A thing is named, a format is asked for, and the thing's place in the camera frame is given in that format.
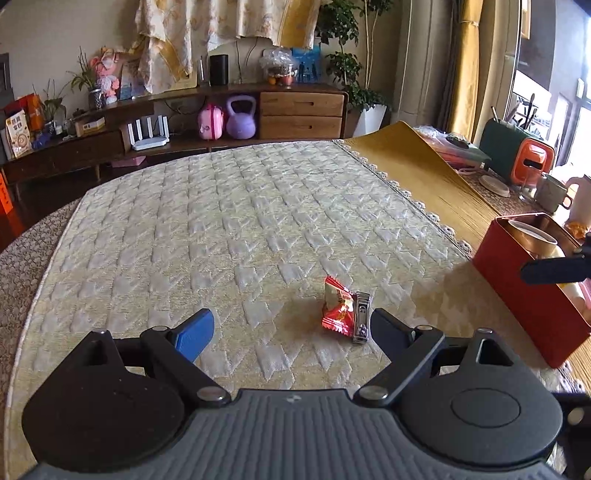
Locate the printed snack box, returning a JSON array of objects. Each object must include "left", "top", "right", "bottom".
[{"left": 4, "top": 110, "right": 34, "bottom": 159}]

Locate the pink doll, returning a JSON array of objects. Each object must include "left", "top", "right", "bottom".
[{"left": 90, "top": 46, "right": 127, "bottom": 104}]

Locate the silver nail clipper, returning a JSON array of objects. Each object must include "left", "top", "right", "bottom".
[{"left": 349, "top": 292, "right": 372, "bottom": 346}]

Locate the tall potted plant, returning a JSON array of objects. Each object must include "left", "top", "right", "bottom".
[{"left": 316, "top": 0, "right": 393, "bottom": 139}]

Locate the black drinks machine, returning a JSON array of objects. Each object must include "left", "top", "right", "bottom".
[{"left": 0, "top": 53, "right": 12, "bottom": 107}]

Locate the potted orchid plant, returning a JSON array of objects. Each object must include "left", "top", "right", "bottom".
[{"left": 69, "top": 51, "right": 107, "bottom": 110}]

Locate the purple kettlebell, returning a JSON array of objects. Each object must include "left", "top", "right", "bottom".
[{"left": 225, "top": 95, "right": 257, "bottom": 139}]

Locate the pink toy suitcase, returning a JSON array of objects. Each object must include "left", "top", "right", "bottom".
[{"left": 198, "top": 104, "right": 225, "bottom": 140}]

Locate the wooden tv cabinet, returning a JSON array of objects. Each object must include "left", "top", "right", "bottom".
[{"left": 0, "top": 83, "right": 349, "bottom": 185}]

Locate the white router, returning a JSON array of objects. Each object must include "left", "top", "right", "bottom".
[{"left": 127, "top": 115, "right": 169, "bottom": 151}]

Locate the plastic document case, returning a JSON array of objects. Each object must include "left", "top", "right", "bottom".
[{"left": 413, "top": 124, "right": 492, "bottom": 169}]

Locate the yellow curtain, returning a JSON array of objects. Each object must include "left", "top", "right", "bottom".
[{"left": 443, "top": 0, "right": 513, "bottom": 144}]

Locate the round metal tin lid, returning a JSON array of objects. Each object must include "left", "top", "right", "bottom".
[{"left": 508, "top": 219, "right": 559, "bottom": 245}]

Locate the blue picture box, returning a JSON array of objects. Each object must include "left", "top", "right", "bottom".
[{"left": 291, "top": 46, "right": 321, "bottom": 84}]

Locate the white bottle yellow label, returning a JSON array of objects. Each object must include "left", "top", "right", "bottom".
[{"left": 531, "top": 242, "right": 566, "bottom": 260}]

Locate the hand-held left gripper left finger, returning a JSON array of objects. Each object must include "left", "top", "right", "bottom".
[{"left": 76, "top": 308, "right": 232, "bottom": 409}]

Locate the red candy wrapper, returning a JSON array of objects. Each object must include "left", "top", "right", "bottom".
[{"left": 322, "top": 275, "right": 356, "bottom": 335}]

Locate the grey-green mug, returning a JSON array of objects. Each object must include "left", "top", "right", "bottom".
[{"left": 536, "top": 173, "right": 573, "bottom": 214}]

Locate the small potted plant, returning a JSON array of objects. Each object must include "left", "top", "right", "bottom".
[{"left": 34, "top": 80, "right": 68, "bottom": 134}]

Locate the white tumbler mug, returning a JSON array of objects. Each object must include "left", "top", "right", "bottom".
[{"left": 566, "top": 174, "right": 591, "bottom": 224}]

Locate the orange gift bag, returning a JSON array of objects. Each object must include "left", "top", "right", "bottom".
[{"left": 2, "top": 93, "right": 44, "bottom": 132}]

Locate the white round coaster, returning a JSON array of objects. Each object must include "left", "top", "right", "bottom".
[{"left": 478, "top": 174, "right": 512, "bottom": 198}]

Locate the small cardboard box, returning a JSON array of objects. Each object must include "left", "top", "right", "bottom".
[{"left": 74, "top": 115, "right": 106, "bottom": 137}]

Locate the green orange utensil holder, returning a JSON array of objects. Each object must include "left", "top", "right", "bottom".
[{"left": 478, "top": 117, "right": 557, "bottom": 185}]

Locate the plastic bag of fruit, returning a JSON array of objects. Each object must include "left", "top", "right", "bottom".
[{"left": 259, "top": 47, "right": 298, "bottom": 87}]

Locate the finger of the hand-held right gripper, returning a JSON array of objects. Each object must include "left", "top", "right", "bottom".
[{"left": 520, "top": 254, "right": 591, "bottom": 286}]

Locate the gold table mat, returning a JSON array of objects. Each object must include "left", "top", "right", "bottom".
[{"left": 342, "top": 121, "right": 591, "bottom": 388}]

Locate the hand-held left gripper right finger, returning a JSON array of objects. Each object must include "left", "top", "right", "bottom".
[{"left": 353, "top": 308, "right": 520, "bottom": 409}]

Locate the floral yellow sheet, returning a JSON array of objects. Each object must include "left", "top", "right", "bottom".
[{"left": 134, "top": 0, "right": 321, "bottom": 93}]

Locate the beige standing air conditioner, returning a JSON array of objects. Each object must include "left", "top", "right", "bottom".
[{"left": 390, "top": 0, "right": 455, "bottom": 130}]

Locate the red tin box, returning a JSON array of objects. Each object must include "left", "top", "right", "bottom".
[{"left": 472, "top": 212, "right": 591, "bottom": 369}]

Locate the black speaker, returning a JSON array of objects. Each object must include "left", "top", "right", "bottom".
[{"left": 209, "top": 54, "right": 230, "bottom": 87}]

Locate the orange paper bag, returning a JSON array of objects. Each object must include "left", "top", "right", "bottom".
[{"left": 0, "top": 168, "right": 26, "bottom": 236}]

